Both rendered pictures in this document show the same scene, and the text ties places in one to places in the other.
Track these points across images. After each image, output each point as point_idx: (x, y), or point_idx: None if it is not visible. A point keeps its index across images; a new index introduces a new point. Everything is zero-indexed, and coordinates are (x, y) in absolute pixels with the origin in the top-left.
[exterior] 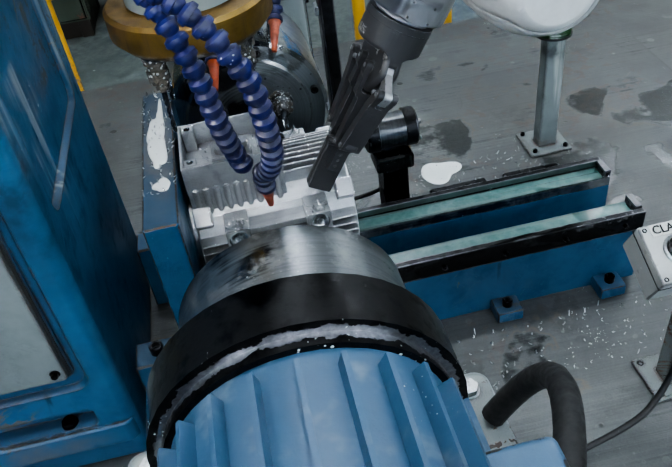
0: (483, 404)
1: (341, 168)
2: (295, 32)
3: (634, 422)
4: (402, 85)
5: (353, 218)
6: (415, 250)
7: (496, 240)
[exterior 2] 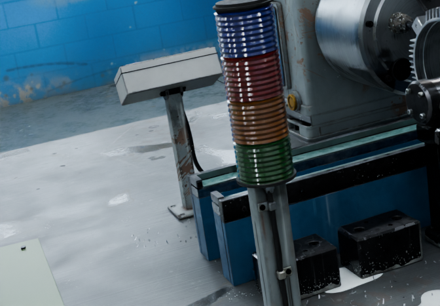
0: None
1: (418, 3)
2: None
3: None
4: None
5: (413, 44)
6: (389, 135)
7: (320, 150)
